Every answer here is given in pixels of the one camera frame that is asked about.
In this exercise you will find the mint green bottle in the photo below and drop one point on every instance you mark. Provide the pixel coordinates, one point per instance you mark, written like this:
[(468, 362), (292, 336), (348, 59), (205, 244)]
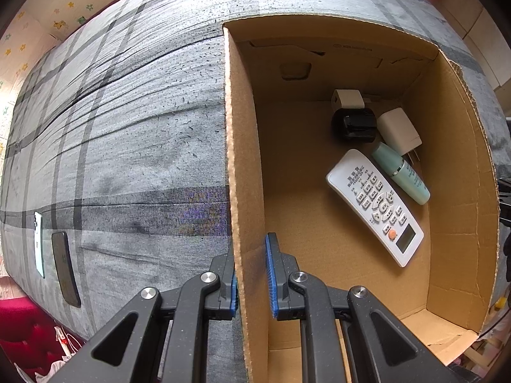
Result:
[(403, 173)]

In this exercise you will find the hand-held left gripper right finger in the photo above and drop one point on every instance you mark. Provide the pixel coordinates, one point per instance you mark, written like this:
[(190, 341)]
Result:
[(273, 275)]

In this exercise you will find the white charger with prongs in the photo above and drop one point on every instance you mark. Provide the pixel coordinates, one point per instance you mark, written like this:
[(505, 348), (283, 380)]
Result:
[(397, 129)]

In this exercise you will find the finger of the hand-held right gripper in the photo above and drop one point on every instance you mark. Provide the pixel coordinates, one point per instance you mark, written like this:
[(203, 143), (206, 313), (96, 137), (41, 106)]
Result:
[(506, 195)]

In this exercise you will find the small white power adapter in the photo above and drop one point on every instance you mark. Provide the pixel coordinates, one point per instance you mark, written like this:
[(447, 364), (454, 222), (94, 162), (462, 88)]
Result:
[(346, 99)]

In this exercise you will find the red tufted sofa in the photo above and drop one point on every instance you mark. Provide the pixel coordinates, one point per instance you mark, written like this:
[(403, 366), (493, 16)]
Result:
[(20, 339)]

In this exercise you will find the small yellow object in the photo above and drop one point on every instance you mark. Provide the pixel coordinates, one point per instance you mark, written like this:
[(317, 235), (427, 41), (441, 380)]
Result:
[(499, 304)]

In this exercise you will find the black power adapter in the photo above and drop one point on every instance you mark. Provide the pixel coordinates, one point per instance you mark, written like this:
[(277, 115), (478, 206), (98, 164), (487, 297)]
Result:
[(353, 125)]

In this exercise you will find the black smartphone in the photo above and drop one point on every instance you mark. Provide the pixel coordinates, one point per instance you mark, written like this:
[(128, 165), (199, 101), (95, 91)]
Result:
[(66, 271)]

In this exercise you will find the grey plaid bed sheet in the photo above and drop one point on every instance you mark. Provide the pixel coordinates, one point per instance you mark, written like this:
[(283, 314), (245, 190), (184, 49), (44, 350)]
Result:
[(119, 127)]

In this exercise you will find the mint green smartphone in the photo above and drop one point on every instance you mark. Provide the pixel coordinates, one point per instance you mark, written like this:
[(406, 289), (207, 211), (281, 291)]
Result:
[(39, 247)]

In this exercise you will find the brown cardboard box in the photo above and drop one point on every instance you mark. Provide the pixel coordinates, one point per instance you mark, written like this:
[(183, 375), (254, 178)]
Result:
[(311, 227)]

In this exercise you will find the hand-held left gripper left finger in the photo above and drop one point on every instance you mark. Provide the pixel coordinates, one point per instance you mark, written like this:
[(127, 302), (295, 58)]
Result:
[(232, 299)]

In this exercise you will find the white remote control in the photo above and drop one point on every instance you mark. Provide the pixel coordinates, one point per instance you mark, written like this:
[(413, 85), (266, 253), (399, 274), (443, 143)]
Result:
[(375, 203)]

